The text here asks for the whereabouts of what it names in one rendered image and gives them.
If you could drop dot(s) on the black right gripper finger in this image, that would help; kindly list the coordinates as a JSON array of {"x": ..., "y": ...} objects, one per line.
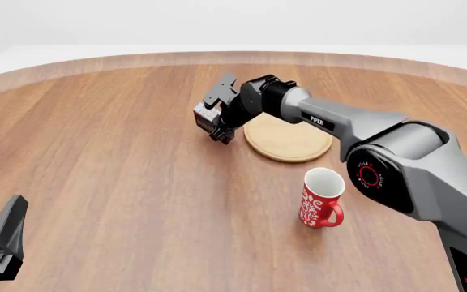
[
  {"x": 211, "y": 105},
  {"x": 222, "y": 136}
]

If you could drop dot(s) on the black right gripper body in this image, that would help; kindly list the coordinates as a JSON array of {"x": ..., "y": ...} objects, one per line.
[{"x": 232, "y": 115}]

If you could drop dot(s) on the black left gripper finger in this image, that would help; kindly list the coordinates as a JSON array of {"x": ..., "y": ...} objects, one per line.
[{"x": 7, "y": 225}]

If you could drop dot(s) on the chocolate pudding box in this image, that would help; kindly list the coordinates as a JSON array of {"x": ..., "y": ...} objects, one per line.
[{"x": 206, "y": 118}]

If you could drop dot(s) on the grey and black right robot arm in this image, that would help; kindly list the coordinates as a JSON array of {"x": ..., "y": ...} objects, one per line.
[{"x": 383, "y": 137}]

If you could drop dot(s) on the round wooden plate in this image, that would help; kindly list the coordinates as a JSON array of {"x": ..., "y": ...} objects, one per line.
[{"x": 288, "y": 140}]

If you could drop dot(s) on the red mug with white pattern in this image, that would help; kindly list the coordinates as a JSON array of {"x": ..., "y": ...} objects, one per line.
[{"x": 317, "y": 200}]

